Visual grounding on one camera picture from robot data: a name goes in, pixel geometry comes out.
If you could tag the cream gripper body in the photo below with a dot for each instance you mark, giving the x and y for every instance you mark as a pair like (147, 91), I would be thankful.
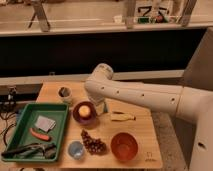
(101, 108)

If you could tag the yellow apple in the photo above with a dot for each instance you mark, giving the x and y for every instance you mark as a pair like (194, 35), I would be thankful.
(84, 111)

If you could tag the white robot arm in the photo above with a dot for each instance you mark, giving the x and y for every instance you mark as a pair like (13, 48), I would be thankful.
(187, 103)

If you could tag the green plastic tray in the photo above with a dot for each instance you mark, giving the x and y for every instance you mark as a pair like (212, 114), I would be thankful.
(27, 120)

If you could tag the dark purple plate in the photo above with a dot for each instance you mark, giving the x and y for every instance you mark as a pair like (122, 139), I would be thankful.
(88, 120)

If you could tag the bunch of dark grapes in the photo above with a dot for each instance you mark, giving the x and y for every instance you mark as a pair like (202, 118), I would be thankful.
(92, 145)

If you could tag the orange bowl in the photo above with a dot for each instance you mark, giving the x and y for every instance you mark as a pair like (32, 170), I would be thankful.
(124, 146)

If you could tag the blue glass cup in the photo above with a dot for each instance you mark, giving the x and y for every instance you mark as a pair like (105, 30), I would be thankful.
(76, 150)

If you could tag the grey folded cloth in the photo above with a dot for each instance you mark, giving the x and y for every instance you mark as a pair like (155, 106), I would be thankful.
(45, 124)

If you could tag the black tongs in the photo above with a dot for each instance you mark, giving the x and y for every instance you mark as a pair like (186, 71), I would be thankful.
(47, 150)

